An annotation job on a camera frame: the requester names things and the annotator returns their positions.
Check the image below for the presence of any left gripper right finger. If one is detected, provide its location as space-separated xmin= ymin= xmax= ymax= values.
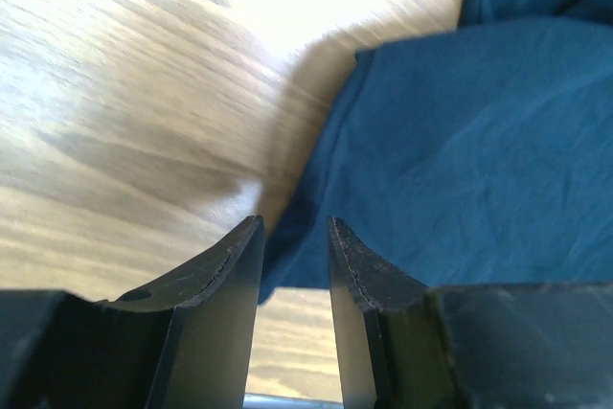
xmin=328 ymin=218 xmax=612 ymax=408

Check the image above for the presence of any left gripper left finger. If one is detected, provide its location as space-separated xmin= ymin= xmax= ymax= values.
xmin=1 ymin=216 xmax=265 ymax=408

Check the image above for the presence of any navy basketball jersey tank top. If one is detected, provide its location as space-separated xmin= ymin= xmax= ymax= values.
xmin=260 ymin=0 xmax=612 ymax=300

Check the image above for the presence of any aluminium frame rail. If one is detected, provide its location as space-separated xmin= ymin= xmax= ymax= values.
xmin=242 ymin=394 xmax=344 ymax=409

